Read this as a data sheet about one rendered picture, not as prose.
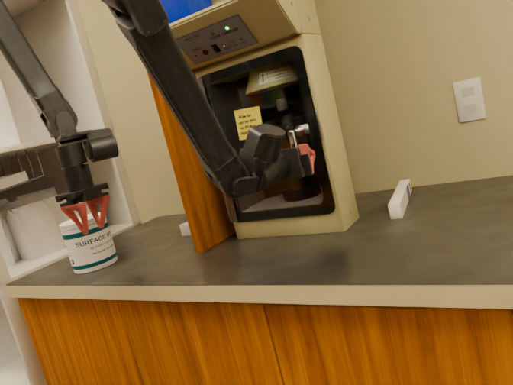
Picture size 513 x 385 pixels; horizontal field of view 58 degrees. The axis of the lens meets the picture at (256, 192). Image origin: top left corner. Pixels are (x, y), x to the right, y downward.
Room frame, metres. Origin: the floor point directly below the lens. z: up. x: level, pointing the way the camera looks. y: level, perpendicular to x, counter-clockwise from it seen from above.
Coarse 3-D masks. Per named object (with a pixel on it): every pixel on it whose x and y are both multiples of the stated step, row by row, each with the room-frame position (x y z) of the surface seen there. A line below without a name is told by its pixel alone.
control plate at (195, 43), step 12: (216, 24) 1.08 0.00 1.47; (228, 24) 1.07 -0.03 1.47; (240, 24) 1.06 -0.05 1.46; (192, 36) 1.12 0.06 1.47; (204, 36) 1.12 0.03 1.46; (216, 36) 1.11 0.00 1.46; (228, 36) 1.10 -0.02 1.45; (240, 36) 1.09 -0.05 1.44; (252, 36) 1.08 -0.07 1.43; (192, 48) 1.16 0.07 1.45; (204, 48) 1.15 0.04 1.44; (228, 48) 1.13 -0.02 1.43; (240, 48) 1.12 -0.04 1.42; (192, 60) 1.19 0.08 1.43; (204, 60) 1.18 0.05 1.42
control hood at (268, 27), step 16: (224, 0) 1.04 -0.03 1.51; (240, 0) 1.01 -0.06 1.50; (256, 0) 1.00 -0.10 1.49; (272, 0) 1.00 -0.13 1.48; (288, 0) 1.04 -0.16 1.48; (192, 16) 1.08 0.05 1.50; (208, 16) 1.07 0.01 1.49; (224, 16) 1.06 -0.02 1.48; (240, 16) 1.05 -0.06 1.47; (256, 16) 1.04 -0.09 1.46; (272, 16) 1.03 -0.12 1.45; (288, 16) 1.02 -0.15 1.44; (176, 32) 1.13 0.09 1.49; (256, 32) 1.07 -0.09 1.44; (272, 32) 1.06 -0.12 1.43; (288, 32) 1.05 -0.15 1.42; (256, 48) 1.13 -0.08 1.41; (192, 64) 1.20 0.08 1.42; (208, 64) 1.20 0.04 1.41
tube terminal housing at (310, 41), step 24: (216, 0) 1.18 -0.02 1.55; (312, 0) 1.15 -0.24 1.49; (312, 24) 1.12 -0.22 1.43; (264, 48) 1.12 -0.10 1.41; (312, 48) 1.10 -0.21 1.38; (312, 72) 1.08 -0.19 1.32; (312, 96) 1.07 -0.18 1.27; (336, 120) 1.14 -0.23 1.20; (336, 144) 1.12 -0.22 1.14; (336, 168) 1.09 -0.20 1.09; (336, 192) 1.07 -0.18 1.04; (312, 216) 1.11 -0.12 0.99; (336, 216) 1.08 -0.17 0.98
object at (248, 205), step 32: (256, 64) 1.13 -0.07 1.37; (288, 64) 1.08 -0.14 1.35; (224, 96) 1.19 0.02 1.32; (256, 96) 1.14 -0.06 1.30; (288, 96) 1.09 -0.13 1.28; (224, 128) 1.20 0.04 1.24; (288, 128) 1.10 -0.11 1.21; (320, 160) 1.07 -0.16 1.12; (256, 192) 1.18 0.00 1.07; (288, 192) 1.13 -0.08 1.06; (320, 192) 1.08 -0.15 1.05
